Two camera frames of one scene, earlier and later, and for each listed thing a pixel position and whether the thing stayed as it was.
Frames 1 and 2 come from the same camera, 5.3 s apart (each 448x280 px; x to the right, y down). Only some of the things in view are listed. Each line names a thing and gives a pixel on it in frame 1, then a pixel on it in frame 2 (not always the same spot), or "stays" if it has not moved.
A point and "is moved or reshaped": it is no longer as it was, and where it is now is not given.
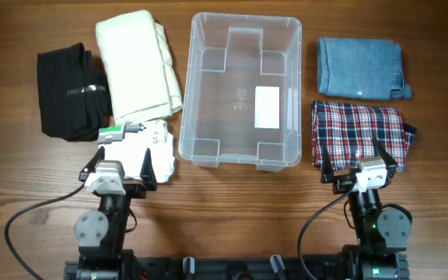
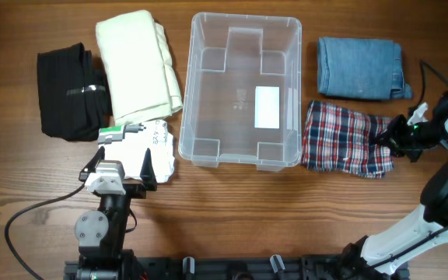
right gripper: [342, 182] -> [392, 135]
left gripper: [138, 190] stays
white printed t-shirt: [129, 143] stays
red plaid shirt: [347, 130] is moved or reshaped
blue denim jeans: [352, 68] stays
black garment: [74, 93] stays
